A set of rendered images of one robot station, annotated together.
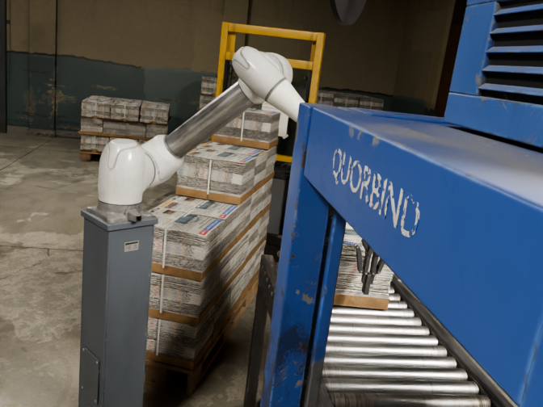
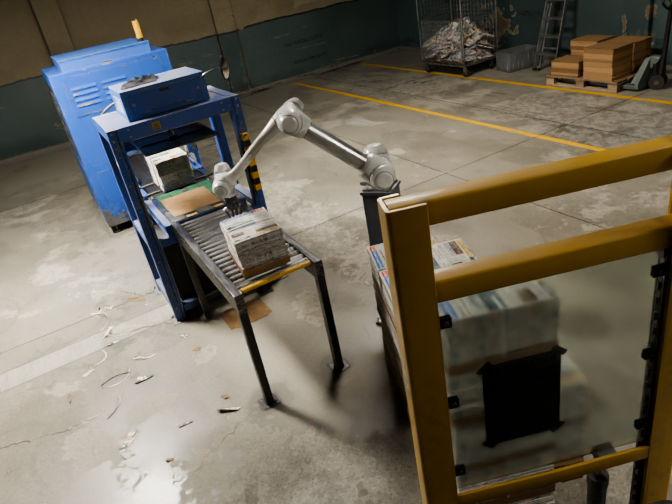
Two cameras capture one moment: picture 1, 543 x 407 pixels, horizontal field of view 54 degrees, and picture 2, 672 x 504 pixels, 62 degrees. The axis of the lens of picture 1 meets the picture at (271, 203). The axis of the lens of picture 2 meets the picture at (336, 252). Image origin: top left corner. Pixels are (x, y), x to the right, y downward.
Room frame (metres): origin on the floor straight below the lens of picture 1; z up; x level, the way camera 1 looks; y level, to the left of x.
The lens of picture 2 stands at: (4.94, -0.61, 2.33)
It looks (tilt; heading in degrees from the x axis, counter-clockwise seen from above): 28 degrees down; 165
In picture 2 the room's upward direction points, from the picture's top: 11 degrees counter-clockwise
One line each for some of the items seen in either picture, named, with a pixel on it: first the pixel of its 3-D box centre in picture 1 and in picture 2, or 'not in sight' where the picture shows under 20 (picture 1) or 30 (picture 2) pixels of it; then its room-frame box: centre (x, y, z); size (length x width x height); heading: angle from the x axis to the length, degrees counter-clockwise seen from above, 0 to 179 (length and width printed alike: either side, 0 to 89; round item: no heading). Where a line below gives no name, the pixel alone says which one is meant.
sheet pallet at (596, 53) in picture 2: not in sight; (599, 61); (-1.75, 5.52, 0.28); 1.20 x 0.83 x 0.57; 10
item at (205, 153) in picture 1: (220, 155); (432, 261); (2.99, 0.32, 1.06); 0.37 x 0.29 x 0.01; 79
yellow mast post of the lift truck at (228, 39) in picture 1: (218, 142); (654, 425); (4.06, 0.46, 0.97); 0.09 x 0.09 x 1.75; 79
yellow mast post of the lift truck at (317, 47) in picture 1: (302, 155); (436, 481); (3.94, -0.19, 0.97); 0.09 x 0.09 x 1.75; 79
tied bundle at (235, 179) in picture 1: (216, 175); not in sight; (2.99, 0.33, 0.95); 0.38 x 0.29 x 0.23; 79
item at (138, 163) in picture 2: not in sight; (161, 172); (-0.55, -0.75, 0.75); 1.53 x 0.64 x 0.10; 10
